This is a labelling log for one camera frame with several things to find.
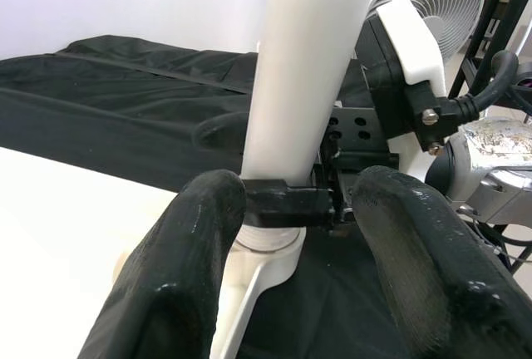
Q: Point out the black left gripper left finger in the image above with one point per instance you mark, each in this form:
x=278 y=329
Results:
x=174 y=276

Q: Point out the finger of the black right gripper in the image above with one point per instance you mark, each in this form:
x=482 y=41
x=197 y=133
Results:
x=287 y=205
x=220 y=130

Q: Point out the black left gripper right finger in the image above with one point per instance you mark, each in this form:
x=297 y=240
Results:
x=449 y=284

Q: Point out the white plastic table leg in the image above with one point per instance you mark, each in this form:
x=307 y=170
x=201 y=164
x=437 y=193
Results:
x=299 y=64

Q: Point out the white plastic table top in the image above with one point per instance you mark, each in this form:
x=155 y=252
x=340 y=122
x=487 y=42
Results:
x=62 y=230

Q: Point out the black table cloth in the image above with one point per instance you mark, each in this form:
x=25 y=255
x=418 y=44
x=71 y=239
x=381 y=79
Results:
x=104 y=97

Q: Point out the white electric fan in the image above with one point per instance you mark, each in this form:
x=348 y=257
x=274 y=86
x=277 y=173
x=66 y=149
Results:
x=444 y=1

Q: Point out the black metal shelf rack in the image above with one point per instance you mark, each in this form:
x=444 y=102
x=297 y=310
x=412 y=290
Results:
x=496 y=14

